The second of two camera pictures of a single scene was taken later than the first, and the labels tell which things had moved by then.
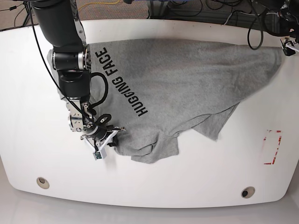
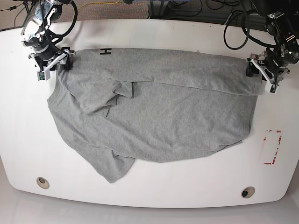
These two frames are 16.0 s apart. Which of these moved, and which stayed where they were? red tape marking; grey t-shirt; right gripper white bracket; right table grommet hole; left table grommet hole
Moved: right gripper white bracket; grey t-shirt
Stayed: red tape marking; right table grommet hole; left table grommet hole
